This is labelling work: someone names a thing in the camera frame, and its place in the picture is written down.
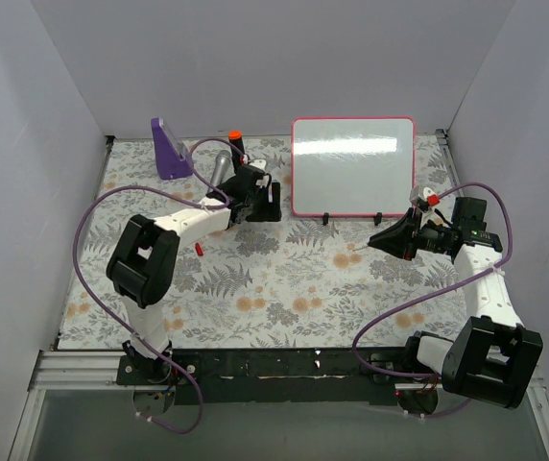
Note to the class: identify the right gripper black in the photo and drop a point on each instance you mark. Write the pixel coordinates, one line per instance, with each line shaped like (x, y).
(412, 241)

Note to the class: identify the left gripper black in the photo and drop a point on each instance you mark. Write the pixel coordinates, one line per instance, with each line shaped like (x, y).
(267, 203)

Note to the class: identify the pink framed whiteboard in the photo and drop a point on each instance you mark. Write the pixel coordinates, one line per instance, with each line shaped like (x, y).
(352, 167)

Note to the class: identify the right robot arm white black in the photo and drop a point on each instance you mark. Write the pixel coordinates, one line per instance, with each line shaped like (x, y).
(493, 357)

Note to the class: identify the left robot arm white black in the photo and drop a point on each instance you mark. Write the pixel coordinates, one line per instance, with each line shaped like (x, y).
(143, 262)

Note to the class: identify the black whiteboard foot right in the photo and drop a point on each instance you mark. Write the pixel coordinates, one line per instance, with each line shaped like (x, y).
(376, 218)

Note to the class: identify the silver microphone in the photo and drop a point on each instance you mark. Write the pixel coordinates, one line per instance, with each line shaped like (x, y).
(222, 164)

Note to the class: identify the floral table mat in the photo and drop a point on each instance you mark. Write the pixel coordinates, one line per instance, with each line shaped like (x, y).
(294, 283)

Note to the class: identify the black flashlight orange tip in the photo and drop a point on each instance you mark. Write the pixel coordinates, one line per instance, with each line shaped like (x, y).
(238, 153)

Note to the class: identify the purple wedge stand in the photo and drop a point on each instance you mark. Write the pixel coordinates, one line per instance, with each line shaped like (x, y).
(171, 159)

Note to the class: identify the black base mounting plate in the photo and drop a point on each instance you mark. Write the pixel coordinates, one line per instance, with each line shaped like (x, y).
(376, 376)

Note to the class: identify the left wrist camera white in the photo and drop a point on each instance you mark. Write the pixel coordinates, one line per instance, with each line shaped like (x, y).
(255, 175)

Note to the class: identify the aluminium frame rail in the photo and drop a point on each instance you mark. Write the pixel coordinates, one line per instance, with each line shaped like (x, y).
(81, 370)

